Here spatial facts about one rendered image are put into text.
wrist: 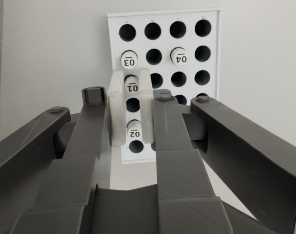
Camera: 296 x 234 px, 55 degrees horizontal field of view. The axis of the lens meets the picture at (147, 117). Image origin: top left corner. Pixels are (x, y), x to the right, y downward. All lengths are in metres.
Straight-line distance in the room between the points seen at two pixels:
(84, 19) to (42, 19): 0.03
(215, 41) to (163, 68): 0.04
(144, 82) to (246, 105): 0.15
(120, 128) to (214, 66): 0.11
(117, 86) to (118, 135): 0.03
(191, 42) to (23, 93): 0.16
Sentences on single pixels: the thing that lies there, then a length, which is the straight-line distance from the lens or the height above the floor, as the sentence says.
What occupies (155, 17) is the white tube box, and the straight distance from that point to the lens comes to 0.22.
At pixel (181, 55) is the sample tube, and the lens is 0.21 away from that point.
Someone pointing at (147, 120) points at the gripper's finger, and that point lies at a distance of 0.15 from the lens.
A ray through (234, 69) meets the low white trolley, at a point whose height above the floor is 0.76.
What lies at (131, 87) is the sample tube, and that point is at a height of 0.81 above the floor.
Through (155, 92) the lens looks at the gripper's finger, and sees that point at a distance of 0.17.
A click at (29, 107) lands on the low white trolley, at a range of 0.29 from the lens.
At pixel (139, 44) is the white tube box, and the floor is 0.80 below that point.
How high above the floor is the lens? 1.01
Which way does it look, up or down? 69 degrees down
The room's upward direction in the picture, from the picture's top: 172 degrees clockwise
